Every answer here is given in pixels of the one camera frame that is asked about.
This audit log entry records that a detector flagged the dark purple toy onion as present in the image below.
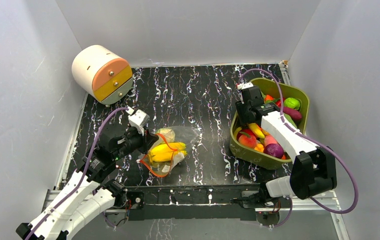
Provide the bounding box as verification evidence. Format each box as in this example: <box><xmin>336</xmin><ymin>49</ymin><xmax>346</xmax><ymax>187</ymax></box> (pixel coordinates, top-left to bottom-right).
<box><xmin>264</xmin><ymin>143</ymin><xmax>285</xmax><ymax>159</ymax></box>

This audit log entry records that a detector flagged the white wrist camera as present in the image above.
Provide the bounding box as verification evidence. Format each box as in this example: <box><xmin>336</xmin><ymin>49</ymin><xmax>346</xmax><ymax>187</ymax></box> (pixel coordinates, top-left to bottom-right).
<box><xmin>126</xmin><ymin>107</ymin><xmax>149</xmax><ymax>136</ymax></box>
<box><xmin>237</xmin><ymin>82</ymin><xmax>254</xmax><ymax>91</ymax></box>

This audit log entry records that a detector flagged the lime green toy fruit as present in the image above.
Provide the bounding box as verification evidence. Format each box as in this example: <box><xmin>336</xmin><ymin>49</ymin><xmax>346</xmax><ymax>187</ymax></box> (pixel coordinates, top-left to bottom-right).
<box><xmin>283</xmin><ymin>97</ymin><xmax>301</xmax><ymax>111</ymax></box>

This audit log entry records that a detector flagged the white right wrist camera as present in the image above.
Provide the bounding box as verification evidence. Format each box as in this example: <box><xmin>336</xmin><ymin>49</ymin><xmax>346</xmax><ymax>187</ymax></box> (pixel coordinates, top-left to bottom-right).
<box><xmin>237</xmin><ymin>82</ymin><xmax>254</xmax><ymax>91</ymax></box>

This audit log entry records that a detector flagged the olive green plastic bin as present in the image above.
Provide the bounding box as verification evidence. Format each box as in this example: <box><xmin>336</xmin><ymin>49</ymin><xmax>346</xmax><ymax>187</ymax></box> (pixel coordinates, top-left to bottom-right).
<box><xmin>230</xmin><ymin>77</ymin><xmax>310</xmax><ymax>170</ymax></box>

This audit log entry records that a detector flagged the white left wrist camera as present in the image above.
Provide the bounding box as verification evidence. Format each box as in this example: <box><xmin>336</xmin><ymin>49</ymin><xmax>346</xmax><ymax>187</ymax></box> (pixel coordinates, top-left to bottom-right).
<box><xmin>126</xmin><ymin>107</ymin><xmax>149</xmax><ymax>136</ymax></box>

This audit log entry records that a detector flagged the clear zip bag orange zipper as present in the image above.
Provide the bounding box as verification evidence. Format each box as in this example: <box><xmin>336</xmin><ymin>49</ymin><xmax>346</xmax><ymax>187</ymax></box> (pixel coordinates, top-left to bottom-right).
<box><xmin>137</xmin><ymin>126</ymin><xmax>200</xmax><ymax>178</ymax></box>

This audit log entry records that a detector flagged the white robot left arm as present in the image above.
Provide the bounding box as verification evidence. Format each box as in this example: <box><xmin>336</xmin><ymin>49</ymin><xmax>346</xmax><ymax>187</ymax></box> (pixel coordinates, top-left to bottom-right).
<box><xmin>15</xmin><ymin>126</ymin><xmax>159</xmax><ymax>240</ymax></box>

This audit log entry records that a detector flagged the pink toy peach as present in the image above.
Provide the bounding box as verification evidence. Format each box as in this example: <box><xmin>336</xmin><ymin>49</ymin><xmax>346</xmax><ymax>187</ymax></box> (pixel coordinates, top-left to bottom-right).
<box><xmin>238</xmin><ymin>131</ymin><xmax>257</xmax><ymax>149</ymax></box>

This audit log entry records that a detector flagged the yellow toy banana bunch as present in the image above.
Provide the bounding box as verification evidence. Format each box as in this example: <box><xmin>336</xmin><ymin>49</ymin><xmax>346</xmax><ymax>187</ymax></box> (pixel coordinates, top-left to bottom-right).
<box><xmin>148</xmin><ymin>142</ymin><xmax>187</xmax><ymax>164</ymax></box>

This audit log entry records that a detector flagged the green toy cabbage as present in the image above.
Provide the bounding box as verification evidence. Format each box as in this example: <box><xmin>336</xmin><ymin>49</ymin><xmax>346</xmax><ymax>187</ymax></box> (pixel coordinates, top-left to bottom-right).
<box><xmin>156</xmin><ymin>128</ymin><xmax>176</xmax><ymax>143</ymax></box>

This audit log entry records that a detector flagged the orange toy fruit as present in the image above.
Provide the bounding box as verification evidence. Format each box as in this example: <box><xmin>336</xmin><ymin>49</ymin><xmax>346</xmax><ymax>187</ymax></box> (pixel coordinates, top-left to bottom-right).
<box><xmin>254</xmin><ymin>143</ymin><xmax>265</xmax><ymax>153</ymax></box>

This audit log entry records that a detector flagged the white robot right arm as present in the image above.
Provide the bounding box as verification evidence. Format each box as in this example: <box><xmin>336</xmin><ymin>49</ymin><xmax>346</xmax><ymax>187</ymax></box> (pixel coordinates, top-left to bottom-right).
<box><xmin>236</xmin><ymin>83</ymin><xmax>337</xmax><ymax>207</ymax></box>

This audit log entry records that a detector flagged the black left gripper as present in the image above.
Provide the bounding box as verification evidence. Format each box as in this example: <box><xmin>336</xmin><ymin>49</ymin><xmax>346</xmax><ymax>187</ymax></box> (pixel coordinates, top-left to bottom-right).
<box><xmin>114</xmin><ymin>125</ymin><xmax>159</xmax><ymax>161</ymax></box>

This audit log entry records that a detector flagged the small yellow toy banana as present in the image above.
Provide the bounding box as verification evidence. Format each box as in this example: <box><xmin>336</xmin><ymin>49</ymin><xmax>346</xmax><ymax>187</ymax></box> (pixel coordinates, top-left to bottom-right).
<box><xmin>247</xmin><ymin>123</ymin><xmax>265</xmax><ymax>139</ymax></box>

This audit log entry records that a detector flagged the round white mini drawer cabinet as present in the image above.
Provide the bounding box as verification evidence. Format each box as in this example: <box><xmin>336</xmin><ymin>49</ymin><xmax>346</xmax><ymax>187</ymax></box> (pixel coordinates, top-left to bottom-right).
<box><xmin>71</xmin><ymin>45</ymin><xmax>134</xmax><ymax>106</ymax></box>

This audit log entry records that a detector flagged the purple toy sweet potato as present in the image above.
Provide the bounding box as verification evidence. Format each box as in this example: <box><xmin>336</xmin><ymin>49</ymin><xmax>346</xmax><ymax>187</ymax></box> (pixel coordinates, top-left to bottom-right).
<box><xmin>283</xmin><ymin>106</ymin><xmax>303</xmax><ymax>123</ymax></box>

